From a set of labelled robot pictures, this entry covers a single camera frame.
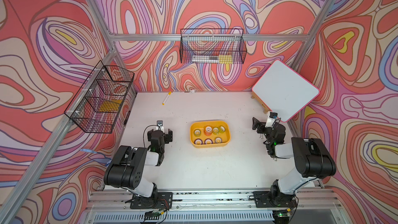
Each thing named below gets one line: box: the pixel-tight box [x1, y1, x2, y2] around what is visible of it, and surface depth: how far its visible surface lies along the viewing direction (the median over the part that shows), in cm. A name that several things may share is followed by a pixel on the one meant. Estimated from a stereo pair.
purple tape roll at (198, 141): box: [193, 138, 204, 145], surface depth 95 cm
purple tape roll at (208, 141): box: [204, 137, 213, 145], surface depth 95 cm
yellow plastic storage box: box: [189, 120, 231, 148], surface depth 98 cm
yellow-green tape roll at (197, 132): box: [193, 128, 202, 137], surface depth 98 cm
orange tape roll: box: [203, 125, 213, 136], surface depth 98 cm
